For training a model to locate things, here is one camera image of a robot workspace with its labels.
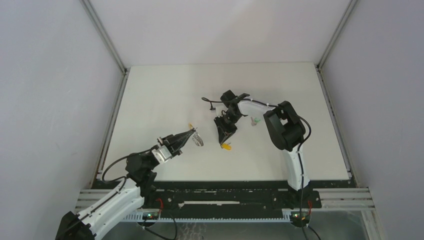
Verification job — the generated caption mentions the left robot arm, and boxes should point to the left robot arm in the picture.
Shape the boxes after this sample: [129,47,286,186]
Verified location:
[55,127,198,240]

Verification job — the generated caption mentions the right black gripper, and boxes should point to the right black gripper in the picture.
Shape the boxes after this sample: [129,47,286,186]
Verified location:
[215,111,243,143]

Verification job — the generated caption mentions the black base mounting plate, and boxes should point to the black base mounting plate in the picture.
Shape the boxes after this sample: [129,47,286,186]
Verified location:
[142,180,319,220]

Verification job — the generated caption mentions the key with yellow tag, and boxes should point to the key with yellow tag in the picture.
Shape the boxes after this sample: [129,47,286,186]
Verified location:
[220,143,232,151]

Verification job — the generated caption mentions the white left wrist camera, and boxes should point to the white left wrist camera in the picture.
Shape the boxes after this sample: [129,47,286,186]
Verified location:
[151,145,173,165]

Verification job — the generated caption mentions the key with green tag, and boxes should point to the key with green tag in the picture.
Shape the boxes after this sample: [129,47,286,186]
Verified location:
[250,116,262,127]

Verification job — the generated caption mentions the black left camera cable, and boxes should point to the black left camera cable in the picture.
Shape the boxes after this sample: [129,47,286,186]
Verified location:
[100,149,157,185]

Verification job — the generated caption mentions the large keyring with yellow grip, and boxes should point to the large keyring with yellow grip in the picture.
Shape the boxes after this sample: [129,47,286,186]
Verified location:
[188,123,204,147]

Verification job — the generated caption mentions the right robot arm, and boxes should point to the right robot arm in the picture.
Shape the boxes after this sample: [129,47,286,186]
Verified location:
[214,90,311,208]

